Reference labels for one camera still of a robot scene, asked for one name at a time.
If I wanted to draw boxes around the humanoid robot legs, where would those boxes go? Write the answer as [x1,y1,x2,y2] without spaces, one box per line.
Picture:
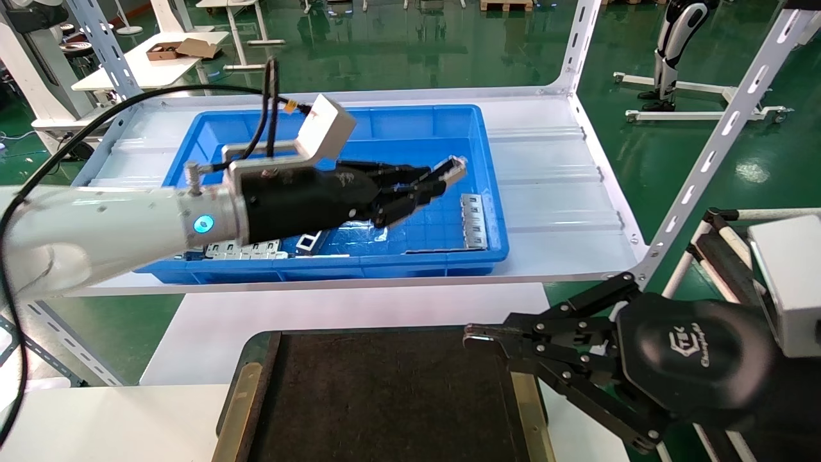
[638,0,722,113]

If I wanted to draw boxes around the white slotted-angle shelf rack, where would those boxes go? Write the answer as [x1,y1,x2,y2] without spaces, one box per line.
[0,0,821,387]

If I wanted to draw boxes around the black round stool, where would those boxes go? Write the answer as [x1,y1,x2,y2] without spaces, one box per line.
[62,23,97,60]

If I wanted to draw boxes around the white table leg stand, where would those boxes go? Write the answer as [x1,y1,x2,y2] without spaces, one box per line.
[196,0,286,71]

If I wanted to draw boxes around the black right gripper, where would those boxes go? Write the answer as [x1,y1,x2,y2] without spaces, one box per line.
[463,272,821,462]

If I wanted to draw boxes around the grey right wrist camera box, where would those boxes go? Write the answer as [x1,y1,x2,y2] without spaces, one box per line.
[747,215,821,358]

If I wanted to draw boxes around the white machine column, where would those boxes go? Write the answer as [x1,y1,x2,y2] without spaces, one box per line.
[0,0,123,160]

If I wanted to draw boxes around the clear plastic film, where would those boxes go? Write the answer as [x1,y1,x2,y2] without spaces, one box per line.
[340,220,389,243]

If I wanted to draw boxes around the metal channel part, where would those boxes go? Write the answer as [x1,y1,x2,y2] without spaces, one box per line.
[431,155,469,187]

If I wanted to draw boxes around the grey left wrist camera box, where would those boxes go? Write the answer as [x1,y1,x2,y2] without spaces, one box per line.
[221,94,357,188]

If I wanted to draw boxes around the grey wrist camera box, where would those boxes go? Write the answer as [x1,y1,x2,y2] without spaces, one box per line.
[747,215,821,358]
[221,94,357,188]

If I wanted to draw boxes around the white tube cart frame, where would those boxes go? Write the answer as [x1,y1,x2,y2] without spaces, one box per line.
[661,207,821,309]

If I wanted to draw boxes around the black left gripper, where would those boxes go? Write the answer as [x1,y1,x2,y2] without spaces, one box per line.
[241,160,448,246]

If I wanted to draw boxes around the white background table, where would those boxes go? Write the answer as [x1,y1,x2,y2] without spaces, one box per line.
[71,31,230,94]

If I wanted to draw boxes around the black container tray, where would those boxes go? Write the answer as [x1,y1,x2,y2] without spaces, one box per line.
[212,327,556,462]

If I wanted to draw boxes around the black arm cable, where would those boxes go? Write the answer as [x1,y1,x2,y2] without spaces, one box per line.
[0,56,315,450]

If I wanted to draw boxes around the white wheeled stand base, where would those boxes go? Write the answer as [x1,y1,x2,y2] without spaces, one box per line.
[613,71,793,124]

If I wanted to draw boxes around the flat cardboard lid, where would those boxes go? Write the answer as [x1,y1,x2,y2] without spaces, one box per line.
[176,38,222,60]

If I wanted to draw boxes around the blue plastic bin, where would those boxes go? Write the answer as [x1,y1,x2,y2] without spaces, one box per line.
[133,105,511,284]

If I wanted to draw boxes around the open cardboard box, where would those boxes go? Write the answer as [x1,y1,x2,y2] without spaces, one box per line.
[146,41,187,62]

